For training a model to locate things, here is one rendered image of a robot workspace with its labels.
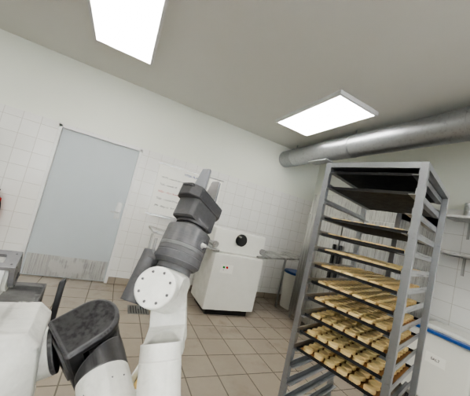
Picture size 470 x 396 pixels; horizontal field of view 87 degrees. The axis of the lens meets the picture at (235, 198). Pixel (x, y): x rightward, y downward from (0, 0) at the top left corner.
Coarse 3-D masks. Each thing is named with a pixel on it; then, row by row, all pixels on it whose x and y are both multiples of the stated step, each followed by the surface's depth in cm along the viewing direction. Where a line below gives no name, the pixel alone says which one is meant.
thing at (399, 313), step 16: (416, 192) 109; (416, 208) 108; (416, 224) 106; (416, 240) 105; (400, 288) 105; (400, 304) 104; (400, 320) 103; (400, 336) 104; (384, 368) 103; (384, 384) 102
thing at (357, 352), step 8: (320, 328) 140; (328, 328) 143; (320, 336) 129; (328, 336) 132; (336, 336) 135; (344, 336) 137; (328, 344) 125; (336, 344) 124; (344, 344) 130; (352, 344) 129; (360, 344) 131; (344, 352) 118; (352, 352) 121; (360, 352) 126; (368, 352) 124; (400, 352) 135; (408, 352) 142; (360, 360) 113; (368, 360) 117; (376, 360) 118; (400, 360) 128; (376, 368) 109
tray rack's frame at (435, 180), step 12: (336, 168) 141; (348, 168) 135; (360, 168) 131; (372, 168) 126; (384, 168) 122; (396, 168) 118; (408, 168) 114; (432, 168) 113; (432, 180) 122; (444, 192) 138; (444, 204) 149; (396, 216) 167; (444, 216) 148; (396, 240) 164; (432, 264) 146; (432, 276) 145; (432, 288) 144; (420, 324) 144; (420, 336) 143; (420, 348) 142; (420, 360) 141
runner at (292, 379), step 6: (312, 366) 149; (318, 366) 155; (300, 372) 141; (306, 372) 145; (312, 372) 148; (288, 378) 133; (294, 378) 137; (300, 378) 139; (306, 378) 140; (288, 384) 131
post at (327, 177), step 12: (324, 180) 142; (324, 192) 141; (324, 204) 140; (312, 240) 139; (312, 252) 138; (300, 288) 138; (300, 300) 136; (288, 348) 135; (288, 360) 133; (288, 372) 133
